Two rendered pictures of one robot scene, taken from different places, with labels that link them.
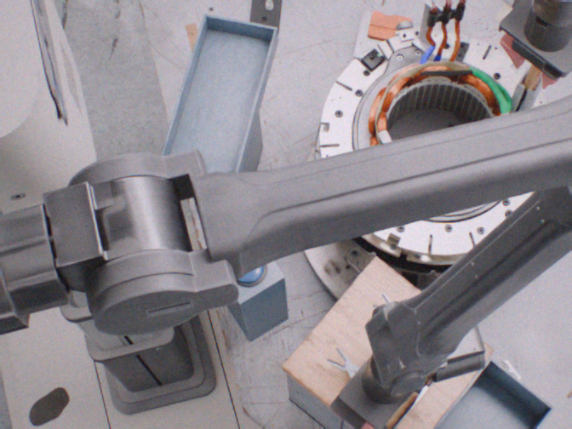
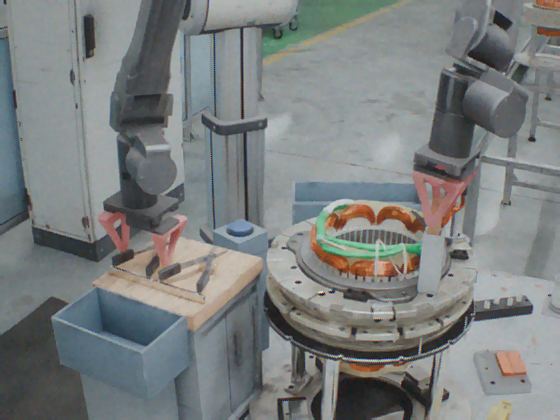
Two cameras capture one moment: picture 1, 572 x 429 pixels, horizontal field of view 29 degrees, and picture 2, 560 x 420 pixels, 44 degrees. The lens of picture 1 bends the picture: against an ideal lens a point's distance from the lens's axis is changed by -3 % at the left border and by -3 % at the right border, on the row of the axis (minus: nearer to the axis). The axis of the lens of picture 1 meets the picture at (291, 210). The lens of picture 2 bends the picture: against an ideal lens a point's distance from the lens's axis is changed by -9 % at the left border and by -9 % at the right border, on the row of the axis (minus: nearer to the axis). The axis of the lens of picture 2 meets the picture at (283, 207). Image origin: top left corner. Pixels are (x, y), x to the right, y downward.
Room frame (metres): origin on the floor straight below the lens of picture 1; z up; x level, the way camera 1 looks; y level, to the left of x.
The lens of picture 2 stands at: (0.15, -1.12, 1.63)
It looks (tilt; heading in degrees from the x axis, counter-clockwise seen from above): 24 degrees down; 74
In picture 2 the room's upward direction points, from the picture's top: straight up
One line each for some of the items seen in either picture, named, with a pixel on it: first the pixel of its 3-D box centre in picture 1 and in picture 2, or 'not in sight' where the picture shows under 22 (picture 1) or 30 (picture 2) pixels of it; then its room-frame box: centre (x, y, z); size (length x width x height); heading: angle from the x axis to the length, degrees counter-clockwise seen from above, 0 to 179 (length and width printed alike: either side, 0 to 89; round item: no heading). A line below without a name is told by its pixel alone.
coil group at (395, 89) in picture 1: (397, 94); (394, 219); (0.60, -0.15, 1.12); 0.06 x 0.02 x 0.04; 141
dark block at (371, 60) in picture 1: (373, 60); not in sight; (0.67, -0.12, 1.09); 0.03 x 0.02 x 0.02; 128
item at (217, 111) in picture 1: (225, 136); (356, 260); (0.63, 0.09, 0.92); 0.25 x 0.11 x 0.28; 163
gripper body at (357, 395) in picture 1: (387, 377); (139, 189); (0.21, -0.10, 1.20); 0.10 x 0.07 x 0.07; 137
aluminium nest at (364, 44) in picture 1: (393, 41); (502, 370); (0.84, -0.18, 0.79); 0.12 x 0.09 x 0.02; 74
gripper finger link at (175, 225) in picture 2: not in sight; (157, 236); (0.24, -0.12, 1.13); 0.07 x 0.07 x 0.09; 47
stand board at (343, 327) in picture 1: (389, 360); (177, 277); (0.26, -0.11, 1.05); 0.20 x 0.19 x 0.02; 47
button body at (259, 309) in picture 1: (253, 292); (242, 292); (0.40, 0.06, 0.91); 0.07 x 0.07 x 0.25; 29
